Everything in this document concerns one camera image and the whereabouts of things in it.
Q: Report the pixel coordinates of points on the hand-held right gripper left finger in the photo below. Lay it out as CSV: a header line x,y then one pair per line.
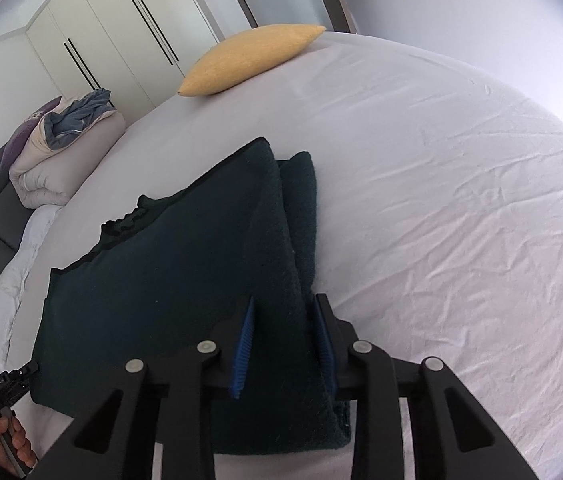
x,y
244,350

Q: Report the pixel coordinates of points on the purple pillow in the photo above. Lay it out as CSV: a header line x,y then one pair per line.
x,y
16,145

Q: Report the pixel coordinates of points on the person's left hand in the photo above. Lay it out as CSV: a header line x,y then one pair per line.
x,y
22,445

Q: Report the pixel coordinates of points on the blue grey blanket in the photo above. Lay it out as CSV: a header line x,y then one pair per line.
x,y
76,120

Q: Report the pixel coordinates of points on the dark green sweater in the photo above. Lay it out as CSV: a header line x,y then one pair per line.
x,y
161,285

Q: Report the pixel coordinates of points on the white pillow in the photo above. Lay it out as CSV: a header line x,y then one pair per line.
x,y
16,270

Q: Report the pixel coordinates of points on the cream wardrobe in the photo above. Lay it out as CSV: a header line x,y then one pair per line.
x,y
111,10

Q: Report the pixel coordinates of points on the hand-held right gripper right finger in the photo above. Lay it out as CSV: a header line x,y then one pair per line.
x,y
324,345

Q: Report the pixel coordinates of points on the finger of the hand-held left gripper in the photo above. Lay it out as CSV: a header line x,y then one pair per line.
x,y
26,375

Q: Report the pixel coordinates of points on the folded beige duvet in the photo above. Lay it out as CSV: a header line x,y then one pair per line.
x,y
61,170

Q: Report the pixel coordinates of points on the yellow pillow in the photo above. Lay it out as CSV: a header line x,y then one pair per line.
x,y
241,60

